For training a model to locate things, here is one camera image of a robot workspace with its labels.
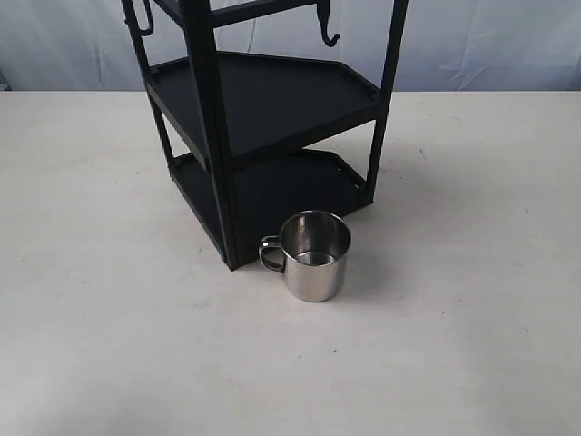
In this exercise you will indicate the stainless steel mug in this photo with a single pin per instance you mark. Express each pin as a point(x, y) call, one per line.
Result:
point(310, 252)

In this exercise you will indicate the black three-tier shelf rack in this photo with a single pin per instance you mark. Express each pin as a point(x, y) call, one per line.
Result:
point(252, 139)

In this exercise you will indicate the black double hook right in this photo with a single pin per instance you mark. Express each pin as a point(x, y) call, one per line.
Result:
point(323, 15)

